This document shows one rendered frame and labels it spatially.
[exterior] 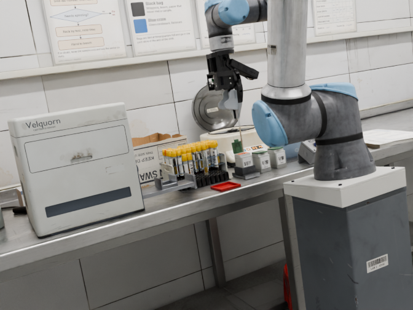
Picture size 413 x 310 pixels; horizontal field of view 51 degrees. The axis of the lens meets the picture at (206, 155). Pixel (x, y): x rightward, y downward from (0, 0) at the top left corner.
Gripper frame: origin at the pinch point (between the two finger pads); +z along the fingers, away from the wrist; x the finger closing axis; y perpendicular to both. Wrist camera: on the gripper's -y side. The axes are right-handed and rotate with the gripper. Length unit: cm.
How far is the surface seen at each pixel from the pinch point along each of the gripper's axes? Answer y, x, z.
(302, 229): 2.8, 31.2, 30.1
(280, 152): -14.1, 0.1, 15.4
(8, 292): 78, -54, 55
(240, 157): 1.8, 1.2, 13.5
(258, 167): -5.5, -1.0, 18.8
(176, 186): 26.4, 6.2, 16.5
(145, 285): 26, -56, 71
